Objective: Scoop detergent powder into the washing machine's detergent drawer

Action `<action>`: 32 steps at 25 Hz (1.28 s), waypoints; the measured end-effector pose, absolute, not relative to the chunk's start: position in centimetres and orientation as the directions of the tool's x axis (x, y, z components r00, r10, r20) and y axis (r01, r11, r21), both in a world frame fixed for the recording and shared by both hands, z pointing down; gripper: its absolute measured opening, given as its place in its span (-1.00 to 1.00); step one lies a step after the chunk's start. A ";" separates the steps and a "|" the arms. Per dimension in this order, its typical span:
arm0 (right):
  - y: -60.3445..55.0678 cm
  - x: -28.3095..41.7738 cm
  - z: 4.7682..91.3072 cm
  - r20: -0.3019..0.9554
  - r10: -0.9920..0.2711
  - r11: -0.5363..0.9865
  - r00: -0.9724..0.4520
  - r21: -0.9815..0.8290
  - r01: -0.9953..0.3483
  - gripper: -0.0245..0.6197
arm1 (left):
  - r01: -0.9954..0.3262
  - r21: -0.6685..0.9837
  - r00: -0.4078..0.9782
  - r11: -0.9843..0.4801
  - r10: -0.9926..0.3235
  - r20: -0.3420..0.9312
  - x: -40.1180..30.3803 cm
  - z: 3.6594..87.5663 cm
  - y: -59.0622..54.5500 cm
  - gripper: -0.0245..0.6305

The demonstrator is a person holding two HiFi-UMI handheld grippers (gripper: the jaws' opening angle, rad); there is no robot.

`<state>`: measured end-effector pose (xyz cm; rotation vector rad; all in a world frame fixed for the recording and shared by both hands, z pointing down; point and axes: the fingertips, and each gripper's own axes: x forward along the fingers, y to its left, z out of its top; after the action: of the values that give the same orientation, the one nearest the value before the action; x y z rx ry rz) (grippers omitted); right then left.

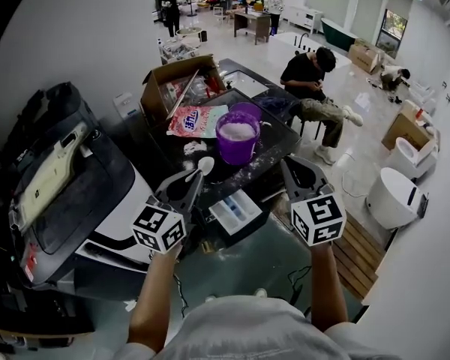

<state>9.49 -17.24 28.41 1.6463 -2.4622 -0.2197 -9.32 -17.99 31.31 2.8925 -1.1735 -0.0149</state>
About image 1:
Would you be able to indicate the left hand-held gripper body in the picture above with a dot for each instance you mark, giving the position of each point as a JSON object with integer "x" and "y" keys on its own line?
{"x": 157, "y": 225}

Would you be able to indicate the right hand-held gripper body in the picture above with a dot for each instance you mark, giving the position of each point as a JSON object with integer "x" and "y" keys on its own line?
{"x": 318, "y": 219}

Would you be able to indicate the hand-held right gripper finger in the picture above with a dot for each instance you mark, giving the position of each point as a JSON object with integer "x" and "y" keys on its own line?
{"x": 317, "y": 173}
{"x": 289, "y": 180}

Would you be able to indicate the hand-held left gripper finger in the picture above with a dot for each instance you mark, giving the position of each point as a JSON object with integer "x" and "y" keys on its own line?
{"x": 195, "y": 193}
{"x": 176, "y": 180}

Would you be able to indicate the white plastic spoon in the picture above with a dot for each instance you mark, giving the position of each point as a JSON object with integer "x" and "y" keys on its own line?
{"x": 205, "y": 165}

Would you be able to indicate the white detergent drawer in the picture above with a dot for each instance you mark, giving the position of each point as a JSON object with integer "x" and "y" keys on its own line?
{"x": 234, "y": 212}

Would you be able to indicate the white detergent powder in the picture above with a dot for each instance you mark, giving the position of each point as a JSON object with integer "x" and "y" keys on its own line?
{"x": 237, "y": 130}

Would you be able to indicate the person's left forearm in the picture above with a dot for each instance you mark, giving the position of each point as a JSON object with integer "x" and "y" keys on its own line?
{"x": 153, "y": 298}

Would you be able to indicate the person's right forearm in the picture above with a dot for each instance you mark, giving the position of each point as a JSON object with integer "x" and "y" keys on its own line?
{"x": 328, "y": 287}

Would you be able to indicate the spilled white powder patch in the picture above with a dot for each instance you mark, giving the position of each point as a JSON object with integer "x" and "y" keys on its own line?
{"x": 195, "y": 147}

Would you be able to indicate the pink detergent bag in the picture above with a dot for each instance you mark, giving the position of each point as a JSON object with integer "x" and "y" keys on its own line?
{"x": 195, "y": 120}

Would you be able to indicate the large black white machine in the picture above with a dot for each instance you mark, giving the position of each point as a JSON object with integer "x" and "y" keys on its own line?
{"x": 78, "y": 186}

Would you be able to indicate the wooden slat pallet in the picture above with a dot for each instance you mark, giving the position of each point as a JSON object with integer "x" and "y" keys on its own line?
{"x": 360, "y": 253}

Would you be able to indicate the purple plastic bucket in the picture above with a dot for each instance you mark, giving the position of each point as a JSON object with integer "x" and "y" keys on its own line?
{"x": 236, "y": 150}

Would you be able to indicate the round white toilet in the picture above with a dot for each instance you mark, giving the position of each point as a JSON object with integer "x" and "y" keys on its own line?
{"x": 392, "y": 199}

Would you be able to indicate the purple bucket lid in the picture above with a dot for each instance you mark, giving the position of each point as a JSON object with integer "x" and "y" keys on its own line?
{"x": 247, "y": 109}

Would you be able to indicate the open cardboard box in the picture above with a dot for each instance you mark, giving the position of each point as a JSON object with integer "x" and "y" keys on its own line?
{"x": 155, "y": 96}

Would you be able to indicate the white toilet with open seat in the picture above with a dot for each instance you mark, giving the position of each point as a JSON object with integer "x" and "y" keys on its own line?
{"x": 408, "y": 156}

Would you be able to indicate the cardboard box with white parts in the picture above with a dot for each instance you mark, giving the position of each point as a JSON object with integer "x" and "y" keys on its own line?
{"x": 403, "y": 129}

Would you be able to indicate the black counter with sink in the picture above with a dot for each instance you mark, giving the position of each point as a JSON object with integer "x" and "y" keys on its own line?
{"x": 247, "y": 84}

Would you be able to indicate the closed cardboard box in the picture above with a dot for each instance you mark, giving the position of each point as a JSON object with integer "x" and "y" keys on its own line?
{"x": 363, "y": 58}

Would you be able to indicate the white bathtub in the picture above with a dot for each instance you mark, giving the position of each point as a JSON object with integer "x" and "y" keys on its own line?
{"x": 285, "y": 45}

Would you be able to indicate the person's grey shirt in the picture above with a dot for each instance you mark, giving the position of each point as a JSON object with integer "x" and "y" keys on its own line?
{"x": 247, "y": 332}

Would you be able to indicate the green bathtub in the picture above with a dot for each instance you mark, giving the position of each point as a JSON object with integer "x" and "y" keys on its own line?
{"x": 337, "y": 34}

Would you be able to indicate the white low cabinet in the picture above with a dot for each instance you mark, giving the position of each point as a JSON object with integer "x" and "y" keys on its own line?
{"x": 303, "y": 17}

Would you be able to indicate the brown wooden desk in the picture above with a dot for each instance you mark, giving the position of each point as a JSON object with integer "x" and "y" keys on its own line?
{"x": 252, "y": 23}

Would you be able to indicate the white wall dispenser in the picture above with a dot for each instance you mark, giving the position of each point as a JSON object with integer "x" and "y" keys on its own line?
{"x": 126, "y": 105}

